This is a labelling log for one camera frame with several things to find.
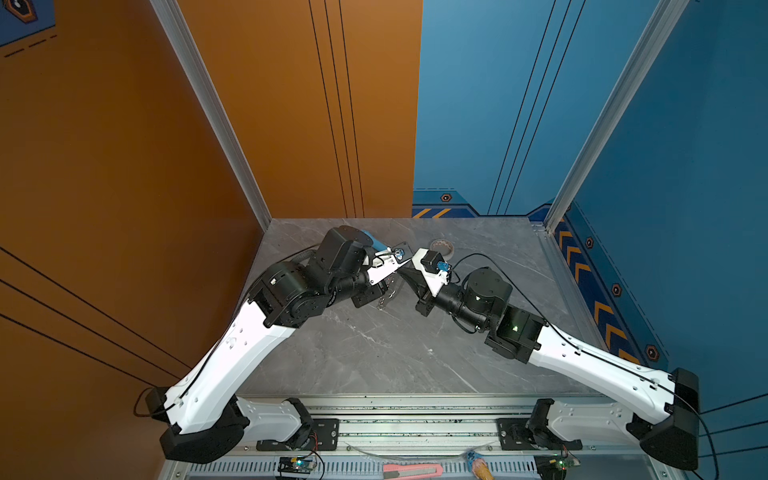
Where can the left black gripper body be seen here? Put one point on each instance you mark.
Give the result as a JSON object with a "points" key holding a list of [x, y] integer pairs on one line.
{"points": [[369, 293]]}

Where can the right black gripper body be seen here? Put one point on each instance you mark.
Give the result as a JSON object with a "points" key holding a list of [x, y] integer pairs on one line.
{"points": [[451, 300]]}

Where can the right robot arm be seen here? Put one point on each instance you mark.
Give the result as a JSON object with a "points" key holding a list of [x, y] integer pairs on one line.
{"points": [[664, 406]]}

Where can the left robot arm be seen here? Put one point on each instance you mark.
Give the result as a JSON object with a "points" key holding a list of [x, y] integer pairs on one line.
{"points": [[204, 416]]}

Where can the masking tape roll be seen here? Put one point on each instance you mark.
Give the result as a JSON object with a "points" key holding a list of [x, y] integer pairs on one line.
{"points": [[442, 246]]}

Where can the blue toy microphone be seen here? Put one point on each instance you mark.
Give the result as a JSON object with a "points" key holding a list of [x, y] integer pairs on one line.
{"points": [[377, 245]]}

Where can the toy ice cream cone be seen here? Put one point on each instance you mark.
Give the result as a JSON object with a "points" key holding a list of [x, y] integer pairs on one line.
{"points": [[478, 466]]}

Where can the pink utility knife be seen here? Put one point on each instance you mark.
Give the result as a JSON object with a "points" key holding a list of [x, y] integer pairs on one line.
{"points": [[412, 471]]}

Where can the left circuit board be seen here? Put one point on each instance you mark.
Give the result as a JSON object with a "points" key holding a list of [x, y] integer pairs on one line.
{"points": [[296, 467]]}

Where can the circuit board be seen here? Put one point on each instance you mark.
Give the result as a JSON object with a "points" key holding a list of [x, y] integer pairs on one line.
{"points": [[555, 468], [296, 467]]}

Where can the right circuit board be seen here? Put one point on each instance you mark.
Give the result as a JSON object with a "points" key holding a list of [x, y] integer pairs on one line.
{"points": [[555, 468]]}

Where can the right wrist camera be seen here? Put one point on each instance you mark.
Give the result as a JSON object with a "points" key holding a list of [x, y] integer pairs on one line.
{"points": [[434, 268]]}

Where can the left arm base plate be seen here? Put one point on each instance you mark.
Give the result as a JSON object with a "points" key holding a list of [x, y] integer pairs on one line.
{"points": [[322, 435]]}

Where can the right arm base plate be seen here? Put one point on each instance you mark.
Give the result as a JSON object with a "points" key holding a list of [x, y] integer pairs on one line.
{"points": [[514, 434]]}

